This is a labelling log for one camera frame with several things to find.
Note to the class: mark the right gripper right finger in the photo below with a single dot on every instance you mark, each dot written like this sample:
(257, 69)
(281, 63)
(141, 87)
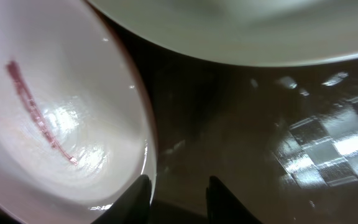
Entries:
(223, 207)

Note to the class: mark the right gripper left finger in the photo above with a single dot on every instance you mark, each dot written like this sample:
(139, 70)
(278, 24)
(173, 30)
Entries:
(132, 207)

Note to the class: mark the cream white plate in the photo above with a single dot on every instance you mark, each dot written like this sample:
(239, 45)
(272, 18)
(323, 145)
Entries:
(260, 33)

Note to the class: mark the pinkish white plate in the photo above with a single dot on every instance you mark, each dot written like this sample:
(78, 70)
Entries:
(76, 126)

